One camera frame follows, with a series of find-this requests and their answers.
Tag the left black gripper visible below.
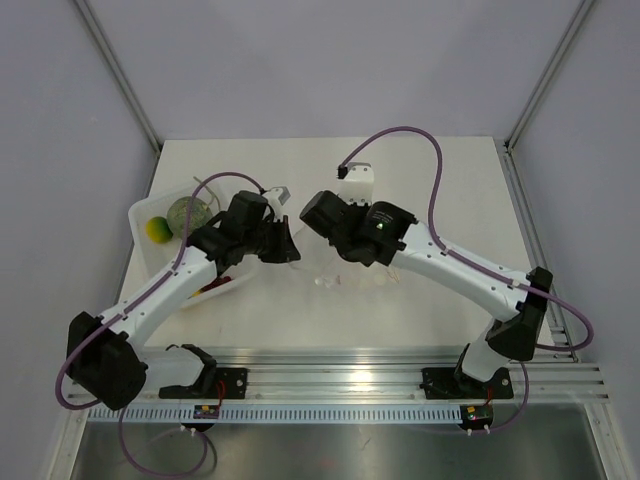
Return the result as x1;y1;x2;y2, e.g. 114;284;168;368
242;215;300;264

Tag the clear dotted zip bag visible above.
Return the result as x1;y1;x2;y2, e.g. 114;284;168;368
289;226;400;292

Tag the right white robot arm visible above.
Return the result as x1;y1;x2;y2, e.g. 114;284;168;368
300;191;553;398

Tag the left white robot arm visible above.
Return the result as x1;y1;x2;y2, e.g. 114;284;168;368
58;187;300;410

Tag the red grape bunch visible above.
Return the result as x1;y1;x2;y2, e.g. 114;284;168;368
211;275;233;288

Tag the green netted melon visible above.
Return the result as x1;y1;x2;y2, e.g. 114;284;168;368
165;176;221;238

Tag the white perforated plastic basket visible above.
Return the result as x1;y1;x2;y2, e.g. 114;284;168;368
129;182;256;310

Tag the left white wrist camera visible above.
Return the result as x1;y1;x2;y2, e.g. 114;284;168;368
262;186;291;221

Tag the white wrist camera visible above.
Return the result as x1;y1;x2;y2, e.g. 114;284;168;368
338;162;375;206
262;186;291;221

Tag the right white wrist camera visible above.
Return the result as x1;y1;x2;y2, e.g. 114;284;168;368
338;162;375;206

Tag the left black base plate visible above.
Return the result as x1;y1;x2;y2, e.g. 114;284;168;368
158;367;249;400

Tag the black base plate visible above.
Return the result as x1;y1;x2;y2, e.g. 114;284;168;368
420;367;514;400
158;367;249;400

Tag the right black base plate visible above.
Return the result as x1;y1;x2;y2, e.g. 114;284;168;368
420;367;514;400

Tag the right aluminium frame post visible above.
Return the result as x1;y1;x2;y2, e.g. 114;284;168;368
504;0;599;155

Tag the aluminium frame post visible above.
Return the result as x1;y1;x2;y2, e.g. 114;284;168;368
70;0;163;159
504;0;599;155

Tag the white slotted cable duct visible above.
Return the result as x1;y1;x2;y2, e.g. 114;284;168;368
87;406;463;422

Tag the left aluminium frame post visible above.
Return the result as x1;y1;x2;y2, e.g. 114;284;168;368
70;0;163;159

